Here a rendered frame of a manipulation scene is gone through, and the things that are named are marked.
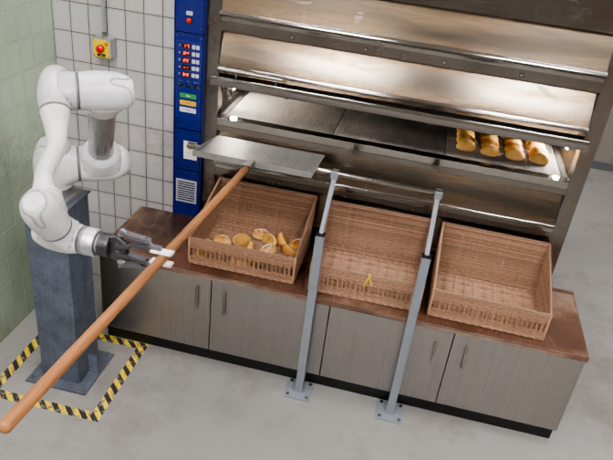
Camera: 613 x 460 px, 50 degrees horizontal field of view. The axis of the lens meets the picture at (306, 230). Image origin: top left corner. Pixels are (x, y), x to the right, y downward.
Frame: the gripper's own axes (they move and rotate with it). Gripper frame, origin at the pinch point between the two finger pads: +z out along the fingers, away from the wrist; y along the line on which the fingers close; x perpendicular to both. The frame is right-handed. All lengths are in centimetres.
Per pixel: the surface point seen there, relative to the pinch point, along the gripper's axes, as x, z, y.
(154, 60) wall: -152, -68, -26
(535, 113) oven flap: -148, 121, -34
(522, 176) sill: -152, 124, -1
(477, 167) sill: -152, 103, -2
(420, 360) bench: -107, 93, 86
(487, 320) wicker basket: -108, 119, 57
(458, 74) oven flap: -151, 83, -45
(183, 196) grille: -156, -49, 47
